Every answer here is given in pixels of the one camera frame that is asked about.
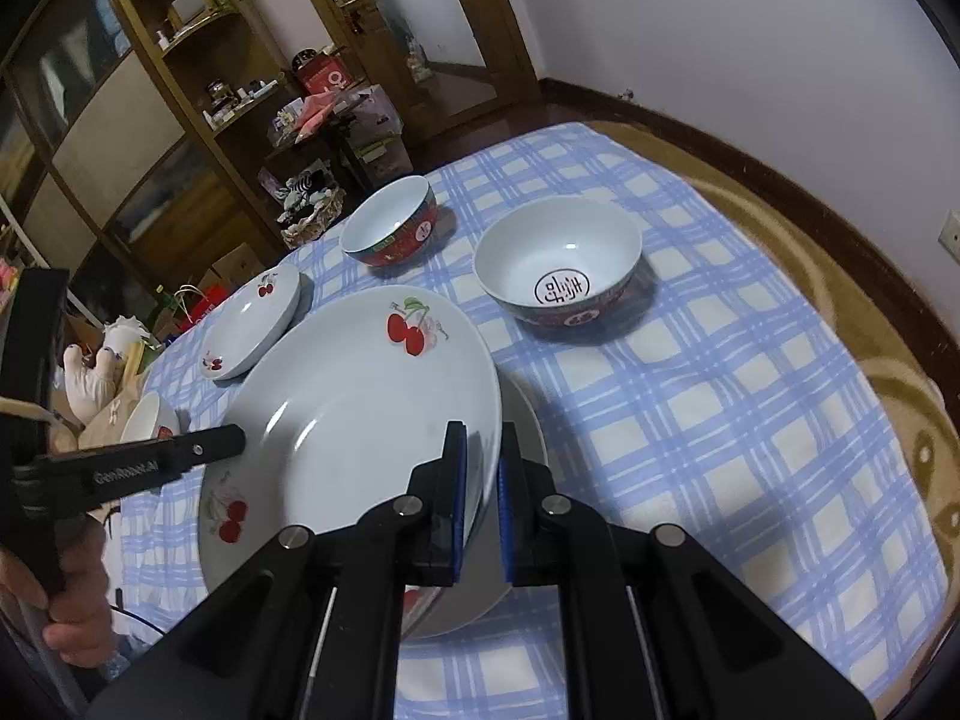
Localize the wooden door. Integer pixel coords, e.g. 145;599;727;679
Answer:
281;0;542;145

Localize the wooden wardrobe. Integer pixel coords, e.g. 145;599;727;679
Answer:
0;0;301;316

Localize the red paper bag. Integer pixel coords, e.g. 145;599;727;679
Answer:
175;285;234;332

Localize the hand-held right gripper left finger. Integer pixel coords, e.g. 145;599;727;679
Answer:
88;420;470;720

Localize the lace trimmed basket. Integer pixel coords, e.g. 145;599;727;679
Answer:
278;191;348;249

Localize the clear plastic storage box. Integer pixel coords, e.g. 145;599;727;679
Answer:
352;86;414;182

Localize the white cherry print plate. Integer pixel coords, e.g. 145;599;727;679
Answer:
199;265;302;381
401;373;550;640
197;285;503;620

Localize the pink white plush toy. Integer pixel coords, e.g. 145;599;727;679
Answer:
63;315;163;422

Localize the wooden corner shelf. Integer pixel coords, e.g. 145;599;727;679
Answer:
97;0;302;256

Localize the red shopping bag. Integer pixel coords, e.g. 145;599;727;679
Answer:
291;49;354;95

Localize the black cable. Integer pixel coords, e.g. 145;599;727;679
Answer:
111;591;182;636

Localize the person's left hand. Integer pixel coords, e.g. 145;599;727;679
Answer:
0;519;117;666

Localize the pink packet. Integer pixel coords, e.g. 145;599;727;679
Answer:
295;93;354;140

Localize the door mirror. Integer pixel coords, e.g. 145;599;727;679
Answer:
367;0;500;110

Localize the black white striped item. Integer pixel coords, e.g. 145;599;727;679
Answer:
281;169;339;212

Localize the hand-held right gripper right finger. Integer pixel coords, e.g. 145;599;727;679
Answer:
496;420;877;720

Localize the white bowl with yellow print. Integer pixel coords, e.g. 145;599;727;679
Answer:
120;392;182;445

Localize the cardboard box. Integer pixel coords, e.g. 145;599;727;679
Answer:
198;241;264;294

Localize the red blue patterned bowl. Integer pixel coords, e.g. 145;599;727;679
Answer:
340;175;439;269

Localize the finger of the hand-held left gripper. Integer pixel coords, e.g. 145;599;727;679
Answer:
154;424;248;477

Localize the blue plaid cloth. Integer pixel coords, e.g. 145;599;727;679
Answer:
112;122;950;720

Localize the patterned bowl with inner emblem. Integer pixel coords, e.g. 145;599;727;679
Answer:
474;196;644;343

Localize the small dark table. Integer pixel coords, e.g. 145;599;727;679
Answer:
266;90;392;197

